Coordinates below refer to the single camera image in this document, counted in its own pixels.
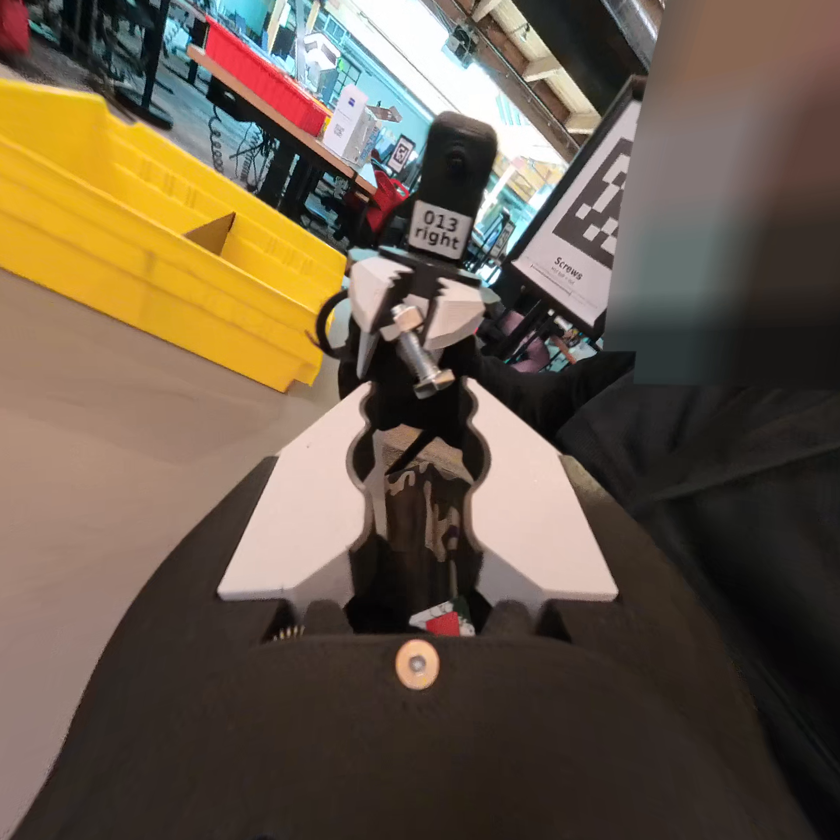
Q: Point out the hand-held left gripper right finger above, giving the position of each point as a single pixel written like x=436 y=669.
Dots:
x=544 y=525

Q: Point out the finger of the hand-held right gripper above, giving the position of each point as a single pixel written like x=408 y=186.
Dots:
x=374 y=295
x=459 y=312

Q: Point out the person's camouflage pants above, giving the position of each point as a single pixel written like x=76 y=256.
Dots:
x=420 y=499

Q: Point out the white carton box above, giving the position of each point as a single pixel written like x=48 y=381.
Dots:
x=344 y=121

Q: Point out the steel hex bolt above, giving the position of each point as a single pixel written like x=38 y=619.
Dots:
x=417 y=354

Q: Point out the person's right hand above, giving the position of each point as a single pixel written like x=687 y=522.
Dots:
x=394 y=413

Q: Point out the black bin divider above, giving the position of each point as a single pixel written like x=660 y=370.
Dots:
x=213 y=236

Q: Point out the framed marker sign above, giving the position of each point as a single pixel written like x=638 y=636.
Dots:
x=590 y=216

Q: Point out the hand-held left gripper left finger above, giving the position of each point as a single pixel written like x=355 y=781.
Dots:
x=295 y=525

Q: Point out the yellow storage bin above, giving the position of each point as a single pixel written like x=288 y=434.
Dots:
x=98 y=216

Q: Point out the person's right forearm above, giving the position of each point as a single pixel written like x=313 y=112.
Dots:
x=558 y=394

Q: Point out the red storage bin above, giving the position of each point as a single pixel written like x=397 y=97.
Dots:
x=262 y=72

